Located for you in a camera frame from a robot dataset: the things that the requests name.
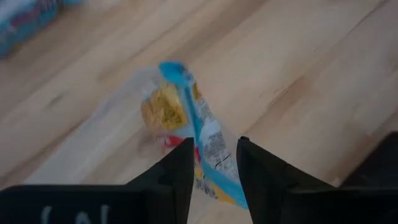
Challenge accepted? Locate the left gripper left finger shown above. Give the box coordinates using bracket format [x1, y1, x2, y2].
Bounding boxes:
[126, 136, 196, 224]

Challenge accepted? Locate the yellow Maruchan ramen pack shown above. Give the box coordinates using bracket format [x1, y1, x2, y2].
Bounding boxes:
[139, 60, 249, 210]

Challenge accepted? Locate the blue Maruchan ramen pack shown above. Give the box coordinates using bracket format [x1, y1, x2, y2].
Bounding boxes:
[0, 0, 84, 58]

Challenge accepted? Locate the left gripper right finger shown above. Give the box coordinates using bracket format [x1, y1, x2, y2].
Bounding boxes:
[236, 135, 336, 224]

